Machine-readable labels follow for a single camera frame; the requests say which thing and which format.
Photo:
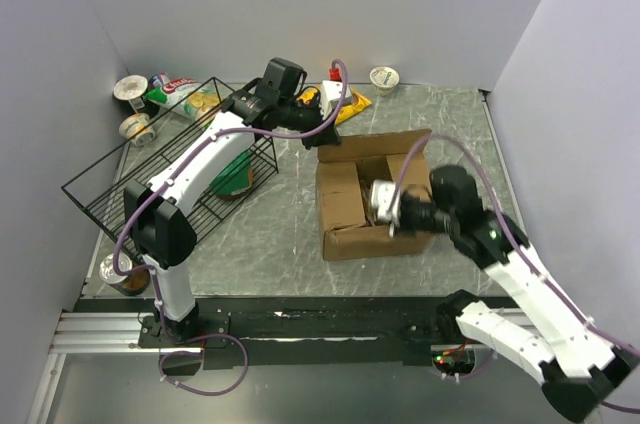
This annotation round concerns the brown cardboard express box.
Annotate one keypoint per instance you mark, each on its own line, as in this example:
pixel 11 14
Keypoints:
pixel 344 176

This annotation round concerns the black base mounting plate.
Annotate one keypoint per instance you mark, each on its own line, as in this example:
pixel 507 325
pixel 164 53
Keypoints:
pixel 231 331

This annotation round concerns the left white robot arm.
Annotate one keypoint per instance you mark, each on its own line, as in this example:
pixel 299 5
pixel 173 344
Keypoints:
pixel 156 213

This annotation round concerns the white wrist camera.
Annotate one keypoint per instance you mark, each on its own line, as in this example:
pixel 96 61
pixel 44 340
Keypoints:
pixel 331 94
pixel 385 203

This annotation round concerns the green white chips bag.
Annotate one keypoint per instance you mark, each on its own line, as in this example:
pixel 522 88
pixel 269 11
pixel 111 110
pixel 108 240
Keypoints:
pixel 188 98

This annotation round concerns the black wire rack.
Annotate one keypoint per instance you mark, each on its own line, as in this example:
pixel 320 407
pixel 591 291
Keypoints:
pixel 98 189

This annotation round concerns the metal tin can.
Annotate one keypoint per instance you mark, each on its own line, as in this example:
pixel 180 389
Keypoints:
pixel 129 285

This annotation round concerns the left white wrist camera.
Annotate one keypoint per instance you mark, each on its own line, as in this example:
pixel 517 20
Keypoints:
pixel 331 94

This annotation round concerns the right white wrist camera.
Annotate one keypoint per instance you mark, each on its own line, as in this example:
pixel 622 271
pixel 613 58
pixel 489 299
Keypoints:
pixel 385 203

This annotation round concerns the blue white small packet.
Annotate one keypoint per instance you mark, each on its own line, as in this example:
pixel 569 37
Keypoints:
pixel 158 81

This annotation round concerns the green lidded jar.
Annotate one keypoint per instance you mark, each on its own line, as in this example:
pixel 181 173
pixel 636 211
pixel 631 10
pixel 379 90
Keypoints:
pixel 235 180

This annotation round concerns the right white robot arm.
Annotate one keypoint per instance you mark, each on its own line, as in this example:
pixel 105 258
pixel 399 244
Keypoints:
pixel 576 364

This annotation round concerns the white yogurt cup upright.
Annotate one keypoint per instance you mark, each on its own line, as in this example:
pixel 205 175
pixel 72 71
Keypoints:
pixel 132 89

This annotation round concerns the aluminium rail frame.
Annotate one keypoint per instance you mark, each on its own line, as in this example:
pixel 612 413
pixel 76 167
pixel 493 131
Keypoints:
pixel 97 333

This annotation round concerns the yellow Lays chips bag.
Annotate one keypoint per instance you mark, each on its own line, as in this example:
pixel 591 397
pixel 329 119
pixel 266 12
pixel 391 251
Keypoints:
pixel 311 95

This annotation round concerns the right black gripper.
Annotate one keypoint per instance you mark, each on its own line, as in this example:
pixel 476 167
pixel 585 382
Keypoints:
pixel 402 224

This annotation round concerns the white yogurt cup rear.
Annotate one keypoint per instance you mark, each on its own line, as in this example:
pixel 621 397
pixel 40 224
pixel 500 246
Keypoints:
pixel 384 80

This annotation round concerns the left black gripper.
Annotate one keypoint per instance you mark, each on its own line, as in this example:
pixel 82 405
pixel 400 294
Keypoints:
pixel 328 136

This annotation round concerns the white yogurt cup lying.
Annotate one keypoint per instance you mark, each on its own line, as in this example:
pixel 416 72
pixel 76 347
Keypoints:
pixel 137 129

